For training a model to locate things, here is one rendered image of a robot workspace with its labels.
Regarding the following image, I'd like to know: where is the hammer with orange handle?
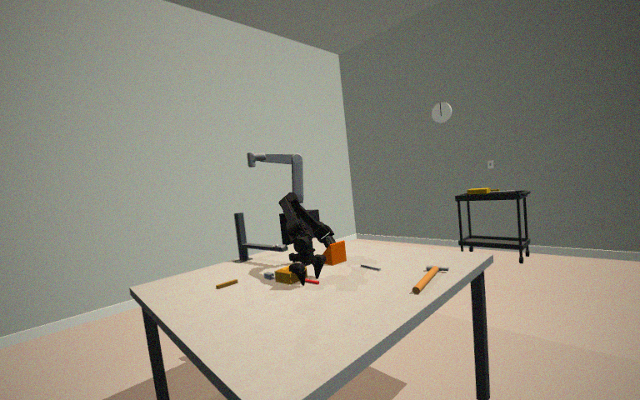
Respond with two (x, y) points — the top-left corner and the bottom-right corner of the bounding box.
(412, 265), (449, 294)

